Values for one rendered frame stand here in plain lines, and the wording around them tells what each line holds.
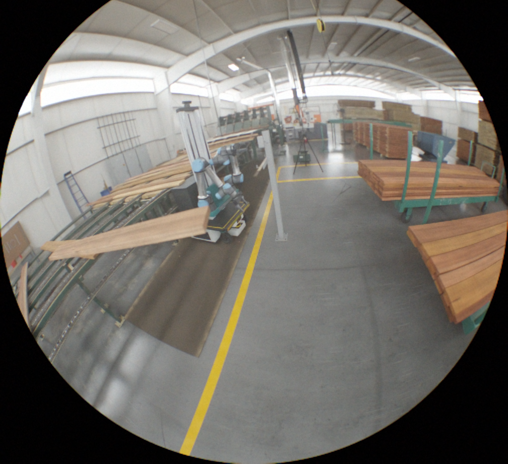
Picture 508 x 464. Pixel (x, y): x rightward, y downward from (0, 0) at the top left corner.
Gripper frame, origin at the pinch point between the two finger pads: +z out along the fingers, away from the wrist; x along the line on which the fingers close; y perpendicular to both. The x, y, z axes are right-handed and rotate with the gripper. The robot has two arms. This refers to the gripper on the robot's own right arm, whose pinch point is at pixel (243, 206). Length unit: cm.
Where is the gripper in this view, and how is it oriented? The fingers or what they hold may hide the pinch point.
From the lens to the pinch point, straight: 182.3
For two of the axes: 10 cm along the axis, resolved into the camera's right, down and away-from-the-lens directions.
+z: 5.8, 7.1, 4.0
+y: -7.8, 3.4, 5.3
